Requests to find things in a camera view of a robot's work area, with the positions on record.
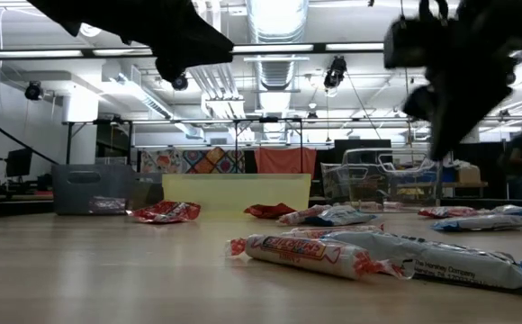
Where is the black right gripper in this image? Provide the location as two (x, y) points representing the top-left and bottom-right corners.
(403, 0), (521, 162)

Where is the background black metal frame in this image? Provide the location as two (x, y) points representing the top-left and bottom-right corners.
(62, 115), (522, 176)

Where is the long black cable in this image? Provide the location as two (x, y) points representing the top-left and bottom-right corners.
(0, 105), (60, 167)

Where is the silver ventilation duct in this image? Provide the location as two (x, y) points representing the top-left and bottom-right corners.
(246, 0), (311, 141)

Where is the black partition panel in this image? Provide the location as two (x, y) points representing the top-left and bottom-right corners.
(452, 141), (509, 200)

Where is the dark grey plastic bin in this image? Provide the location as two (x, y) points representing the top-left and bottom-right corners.
(51, 164), (164, 216)

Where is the Smarties candy roll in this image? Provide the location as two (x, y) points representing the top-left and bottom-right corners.
(305, 224), (384, 234)
(281, 227), (347, 240)
(355, 200), (406, 212)
(224, 233), (409, 282)
(277, 203), (334, 227)

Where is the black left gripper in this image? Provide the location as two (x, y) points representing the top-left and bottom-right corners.
(26, 0), (235, 85)

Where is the black screen panel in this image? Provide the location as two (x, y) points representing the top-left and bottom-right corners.
(333, 139), (392, 166)

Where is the black computer monitor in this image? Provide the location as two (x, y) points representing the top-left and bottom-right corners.
(4, 147), (34, 178)

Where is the white blue Hershey's bar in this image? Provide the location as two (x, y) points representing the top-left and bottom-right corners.
(490, 203), (522, 218)
(430, 213), (522, 233)
(323, 229), (522, 293)
(303, 204), (379, 228)

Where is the colourful patchwork quilt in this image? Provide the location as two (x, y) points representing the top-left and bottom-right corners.
(139, 147), (247, 176)

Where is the clear plastic bin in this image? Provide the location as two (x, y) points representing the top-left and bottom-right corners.
(321, 148), (443, 211)

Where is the black bar with light strips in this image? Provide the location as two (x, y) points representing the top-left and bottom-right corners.
(0, 40), (386, 59)

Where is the brown cardboard box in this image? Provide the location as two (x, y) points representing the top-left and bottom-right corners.
(457, 165), (482, 185)

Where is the red hanging cloth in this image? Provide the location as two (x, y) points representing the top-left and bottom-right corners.
(254, 147), (318, 176)

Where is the yellow plastic bin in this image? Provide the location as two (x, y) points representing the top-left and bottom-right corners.
(161, 173), (312, 216)

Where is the wooden side table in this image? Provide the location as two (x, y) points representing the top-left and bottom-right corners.
(440, 180), (490, 199)

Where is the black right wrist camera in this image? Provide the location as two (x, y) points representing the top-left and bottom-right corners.
(383, 15), (429, 69)

